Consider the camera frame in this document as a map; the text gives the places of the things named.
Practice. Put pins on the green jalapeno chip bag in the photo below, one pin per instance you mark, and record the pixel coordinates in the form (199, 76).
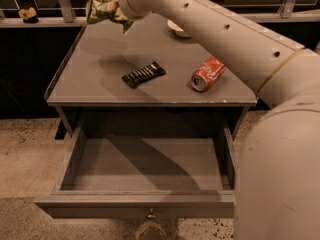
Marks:
(96, 12)

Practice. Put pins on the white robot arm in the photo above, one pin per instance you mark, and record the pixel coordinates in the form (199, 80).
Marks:
(278, 171)

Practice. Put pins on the grey cabinet counter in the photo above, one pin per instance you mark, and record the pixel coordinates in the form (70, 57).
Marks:
(91, 74)

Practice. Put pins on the open grey top drawer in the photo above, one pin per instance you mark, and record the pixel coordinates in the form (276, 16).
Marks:
(125, 176)

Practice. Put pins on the metal drawer knob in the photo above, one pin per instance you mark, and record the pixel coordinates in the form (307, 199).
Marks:
(151, 214)

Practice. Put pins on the white paper bowl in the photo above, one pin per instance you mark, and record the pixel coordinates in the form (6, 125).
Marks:
(177, 30)

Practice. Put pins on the black snack bar wrapper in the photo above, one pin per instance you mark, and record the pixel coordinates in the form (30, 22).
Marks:
(144, 74)

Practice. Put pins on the small yellow black object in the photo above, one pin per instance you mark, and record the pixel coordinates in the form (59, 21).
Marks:
(28, 15)

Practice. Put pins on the red soda can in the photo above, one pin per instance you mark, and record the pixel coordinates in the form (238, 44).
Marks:
(207, 74)

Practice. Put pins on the metal window railing frame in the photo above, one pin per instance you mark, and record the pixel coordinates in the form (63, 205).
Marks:
(71, 13)

